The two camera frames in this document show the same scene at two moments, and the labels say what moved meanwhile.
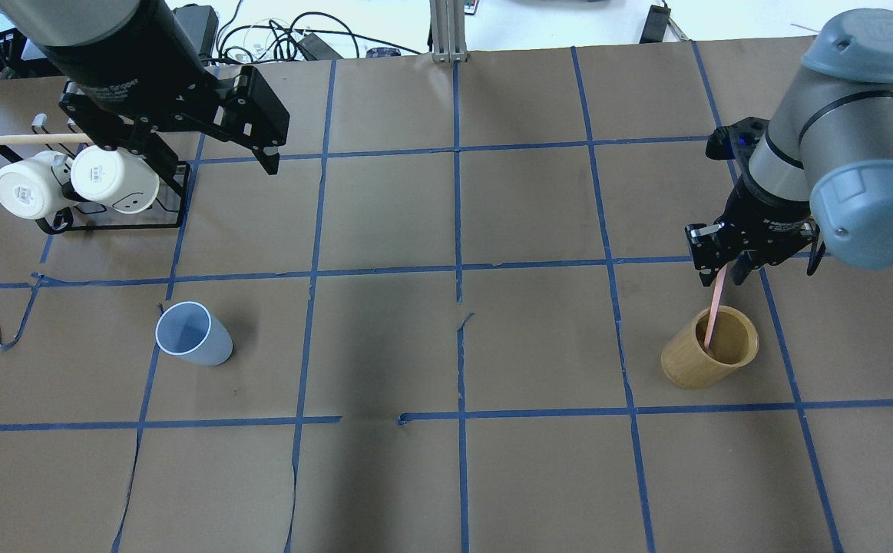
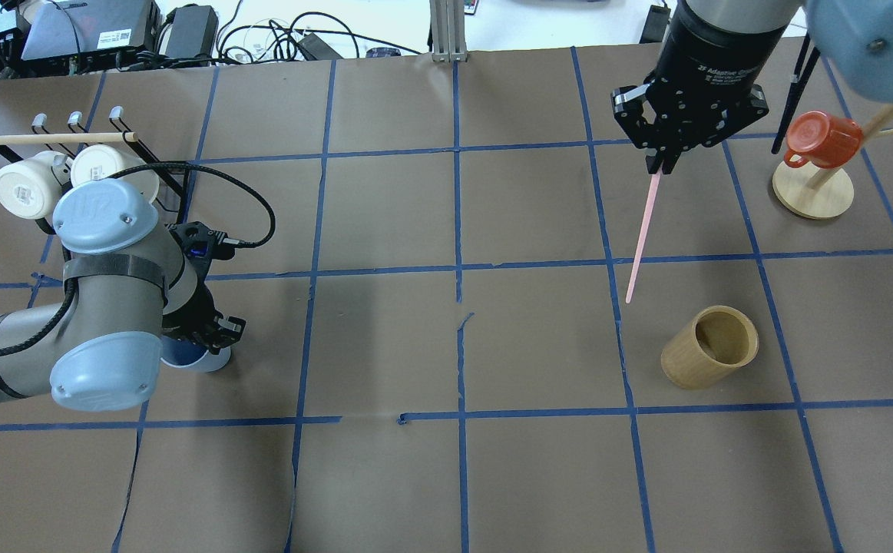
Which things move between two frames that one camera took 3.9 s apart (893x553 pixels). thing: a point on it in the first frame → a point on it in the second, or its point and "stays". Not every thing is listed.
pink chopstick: x=716 y=304 → x=643 y=238
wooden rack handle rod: x=35 y=139 stays
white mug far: x=114 y=177 stays
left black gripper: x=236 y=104 → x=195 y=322
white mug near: x=34 y=188 stays
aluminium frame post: x=448 y=31 stays
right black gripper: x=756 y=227 → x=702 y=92
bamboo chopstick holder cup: x=686 y=362 stays
